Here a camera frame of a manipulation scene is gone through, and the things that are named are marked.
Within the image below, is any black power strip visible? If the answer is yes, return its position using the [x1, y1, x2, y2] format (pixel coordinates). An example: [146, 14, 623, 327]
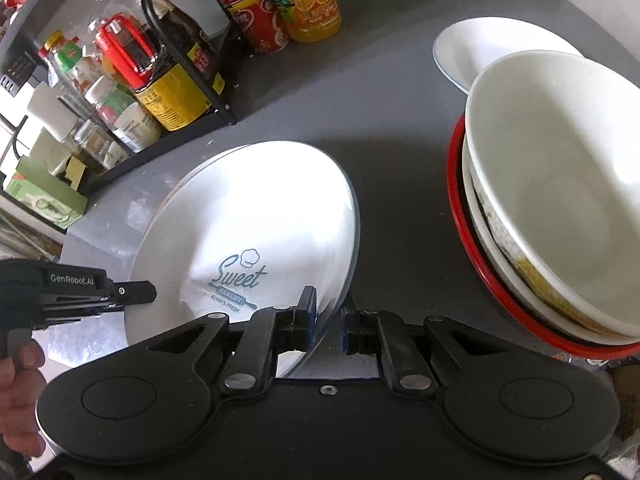
[0, 55, 33, 97]

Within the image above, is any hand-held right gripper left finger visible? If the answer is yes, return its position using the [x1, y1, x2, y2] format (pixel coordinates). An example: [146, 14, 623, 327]
[144, 287, 318, 395]

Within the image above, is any orange juice bottle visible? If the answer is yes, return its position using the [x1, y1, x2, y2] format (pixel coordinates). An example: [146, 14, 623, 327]
[252, 0, 343, 43]

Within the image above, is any small glass jar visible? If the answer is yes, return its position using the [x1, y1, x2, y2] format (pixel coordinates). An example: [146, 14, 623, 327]
[75, 125, 130, 171]

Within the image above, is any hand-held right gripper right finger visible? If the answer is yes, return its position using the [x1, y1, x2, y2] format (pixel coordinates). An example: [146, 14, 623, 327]
[339, 294, 508, 395]

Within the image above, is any white plate with blue lettering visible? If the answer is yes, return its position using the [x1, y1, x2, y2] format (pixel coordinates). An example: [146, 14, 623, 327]
[125, 140, 362, 380]

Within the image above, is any large soy sauce bottle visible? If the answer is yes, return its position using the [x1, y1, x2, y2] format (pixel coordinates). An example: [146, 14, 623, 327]
[82, 0, 226, 133]

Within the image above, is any white-capped clear jar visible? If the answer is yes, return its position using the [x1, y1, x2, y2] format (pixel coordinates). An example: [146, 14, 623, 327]
[85, 76, 146, 128]

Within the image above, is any small white plate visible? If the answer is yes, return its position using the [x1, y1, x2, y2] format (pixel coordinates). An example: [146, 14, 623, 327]
[432, 16, 586, 95]

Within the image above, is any green-labelled sauce bottle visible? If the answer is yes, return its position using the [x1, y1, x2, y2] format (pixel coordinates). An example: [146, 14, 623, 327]
[39, 30, 101, 101]

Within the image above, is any white pill bottle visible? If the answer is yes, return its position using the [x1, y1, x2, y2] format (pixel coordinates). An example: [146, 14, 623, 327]
[114, 105, 163, 153]

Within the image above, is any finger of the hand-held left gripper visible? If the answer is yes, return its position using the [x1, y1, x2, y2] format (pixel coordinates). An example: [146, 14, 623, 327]
[111, 281, 157, 307]

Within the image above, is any person's left hand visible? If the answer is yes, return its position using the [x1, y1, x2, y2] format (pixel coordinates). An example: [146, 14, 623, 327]
[0, 337, 48, 456]

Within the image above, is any green tea box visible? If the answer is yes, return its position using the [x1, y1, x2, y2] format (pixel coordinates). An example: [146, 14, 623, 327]
[4, 157, 89, 231]

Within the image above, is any black metal rack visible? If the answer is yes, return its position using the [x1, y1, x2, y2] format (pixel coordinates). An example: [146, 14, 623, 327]
[0, 0, 239, 196]

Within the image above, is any red and black bowl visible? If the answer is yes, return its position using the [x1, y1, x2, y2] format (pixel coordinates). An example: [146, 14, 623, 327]
[449, 114, 640, 361]

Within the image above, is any white bowl with yellow print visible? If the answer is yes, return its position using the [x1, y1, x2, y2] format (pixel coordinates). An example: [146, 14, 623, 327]
[465, 50, 640, 337]
[461, 130, 640, 347]

